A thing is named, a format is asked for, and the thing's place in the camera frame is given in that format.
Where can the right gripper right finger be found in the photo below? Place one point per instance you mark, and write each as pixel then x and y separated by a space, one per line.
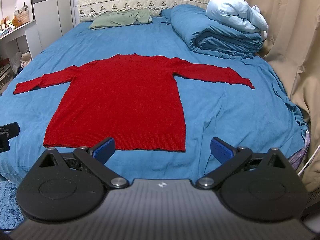
pixel 232 161

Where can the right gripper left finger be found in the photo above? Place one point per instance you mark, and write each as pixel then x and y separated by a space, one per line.
pixel 94 159

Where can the red knit sweater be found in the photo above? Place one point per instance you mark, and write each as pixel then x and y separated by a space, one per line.
pixel 133 99

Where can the blue fluffy rug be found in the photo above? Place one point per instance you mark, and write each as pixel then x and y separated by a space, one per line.
pixel 11 215

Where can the white desk shelf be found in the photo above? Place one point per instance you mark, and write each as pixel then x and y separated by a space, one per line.
pixel 10 47

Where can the woven basket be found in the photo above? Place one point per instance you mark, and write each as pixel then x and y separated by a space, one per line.
pixel 23 17

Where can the rolled blue duvet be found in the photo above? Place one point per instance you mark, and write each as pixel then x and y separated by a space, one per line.
pixel 209 37

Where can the white wardrobe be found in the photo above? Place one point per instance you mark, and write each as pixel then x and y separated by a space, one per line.
pixel 53 19

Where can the light blue blanket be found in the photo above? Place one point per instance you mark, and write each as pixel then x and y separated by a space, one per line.
pixel 237 14

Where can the green pillow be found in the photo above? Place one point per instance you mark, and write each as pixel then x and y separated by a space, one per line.
pixel 122 18

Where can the beige curtain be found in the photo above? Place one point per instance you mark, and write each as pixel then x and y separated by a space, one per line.
pixel 292 49

